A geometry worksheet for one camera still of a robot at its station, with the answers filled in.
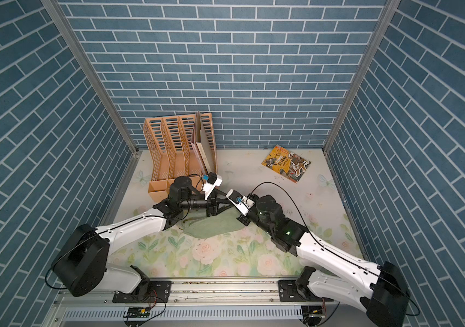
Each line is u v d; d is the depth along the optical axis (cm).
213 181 68
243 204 58
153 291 73
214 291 75
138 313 72
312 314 71
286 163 112
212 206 68
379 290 39
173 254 83
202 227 79
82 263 42
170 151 117
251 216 63
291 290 74
